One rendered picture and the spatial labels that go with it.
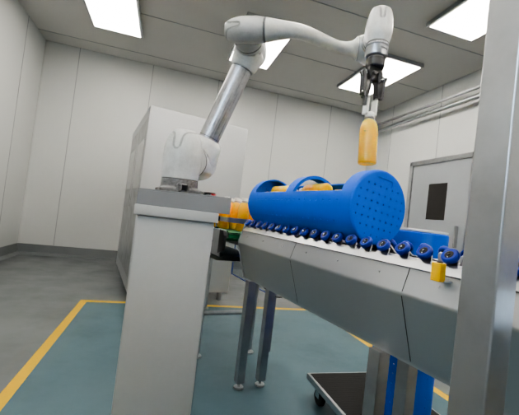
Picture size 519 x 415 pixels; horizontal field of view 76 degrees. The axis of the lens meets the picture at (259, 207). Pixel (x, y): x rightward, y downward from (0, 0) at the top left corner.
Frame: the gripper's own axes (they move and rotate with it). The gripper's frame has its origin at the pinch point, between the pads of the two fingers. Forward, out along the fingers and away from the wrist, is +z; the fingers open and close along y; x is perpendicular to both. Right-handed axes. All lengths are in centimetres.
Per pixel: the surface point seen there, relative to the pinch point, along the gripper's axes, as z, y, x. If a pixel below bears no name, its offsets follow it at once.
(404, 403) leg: 105, 4, -28
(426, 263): 57, -11, -41
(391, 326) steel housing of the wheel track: 78, -11, -32
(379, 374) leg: 94, -9, -28
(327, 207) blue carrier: 42.9, -14.9, 0.6
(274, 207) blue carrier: 44, -15, 43
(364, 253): 58, -12, -19
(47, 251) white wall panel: 148, -154, 519
